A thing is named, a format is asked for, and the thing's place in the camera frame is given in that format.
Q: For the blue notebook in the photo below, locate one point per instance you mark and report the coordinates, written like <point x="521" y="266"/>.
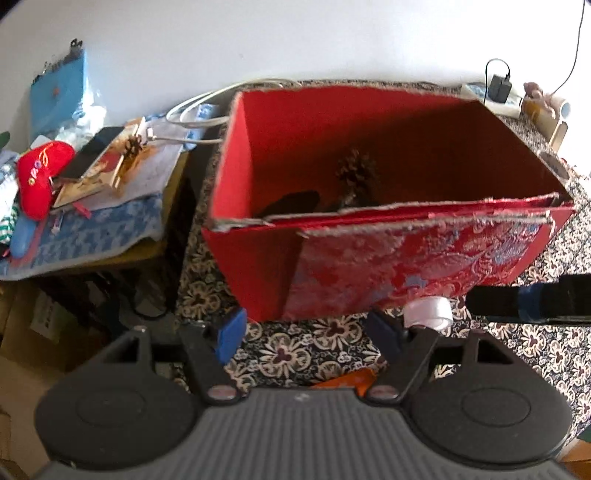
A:
<point x="57" y="97"/>

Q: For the white power strip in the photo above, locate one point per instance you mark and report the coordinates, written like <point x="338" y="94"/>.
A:
<point x="480" y="94"/>

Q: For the black charger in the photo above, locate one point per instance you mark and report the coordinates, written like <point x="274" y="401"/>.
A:
<point x="501" y="87"/>

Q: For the blue pouch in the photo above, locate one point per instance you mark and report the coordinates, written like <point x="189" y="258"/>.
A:
<point x="22" y="240"/>

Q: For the brown pine cone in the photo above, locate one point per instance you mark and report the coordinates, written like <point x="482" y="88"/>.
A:
<point x="358" y="175"/>

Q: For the green striped cloth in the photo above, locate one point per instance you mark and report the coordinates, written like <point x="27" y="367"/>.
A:
<point x="7" y="226"/>

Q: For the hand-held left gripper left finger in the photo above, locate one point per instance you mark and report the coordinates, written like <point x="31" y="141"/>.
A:
<point x="231" y="333"/>

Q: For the wooden holder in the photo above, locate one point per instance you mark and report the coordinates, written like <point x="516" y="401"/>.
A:
<point x="556" y="134"/>

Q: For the small pine cone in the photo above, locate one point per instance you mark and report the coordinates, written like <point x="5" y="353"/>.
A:
<point x="133" y="146"/>

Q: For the pink toy figure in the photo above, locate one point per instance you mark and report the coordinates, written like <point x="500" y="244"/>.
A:
<point x="535" y="91"/>

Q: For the black case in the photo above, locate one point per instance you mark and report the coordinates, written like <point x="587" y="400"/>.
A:
<point x="295" y="203"/>

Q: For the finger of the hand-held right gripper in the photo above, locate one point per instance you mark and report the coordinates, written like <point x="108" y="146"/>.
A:
<point x="498" y="302"/>

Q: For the blue patterned cloth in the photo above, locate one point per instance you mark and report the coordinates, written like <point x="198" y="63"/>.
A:
<point x="92" y="235"/>

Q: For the clear plastic bag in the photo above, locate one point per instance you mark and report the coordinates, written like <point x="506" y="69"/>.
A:
<point x="92" y="115"/>

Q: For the red brocade box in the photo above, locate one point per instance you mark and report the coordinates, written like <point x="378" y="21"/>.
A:
<point x="415" y="263"/>

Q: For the white paper sheets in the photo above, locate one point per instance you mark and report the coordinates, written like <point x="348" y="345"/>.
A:
<point x="152" y="170"/>

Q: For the brown cardboard box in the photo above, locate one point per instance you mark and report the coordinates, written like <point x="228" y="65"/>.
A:
<point x="37" y="323"/>

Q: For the orange packet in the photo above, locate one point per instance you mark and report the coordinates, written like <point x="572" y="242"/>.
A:
<point x="346" y="381"/>

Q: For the wooden side table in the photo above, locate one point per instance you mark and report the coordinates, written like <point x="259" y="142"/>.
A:
<point x="178" y="198"/>

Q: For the white mug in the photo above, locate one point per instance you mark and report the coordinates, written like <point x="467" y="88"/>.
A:
<point x="562" y="108"/>

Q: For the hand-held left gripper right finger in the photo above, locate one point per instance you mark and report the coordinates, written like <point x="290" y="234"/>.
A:
<point x="387" y="336"/>

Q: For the red plush toy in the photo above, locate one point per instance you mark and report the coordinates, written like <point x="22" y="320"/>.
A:
<point x="41" y="175"/>

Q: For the black smartphone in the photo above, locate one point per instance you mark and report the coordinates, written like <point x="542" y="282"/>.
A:
<point x="92" y="152"/>

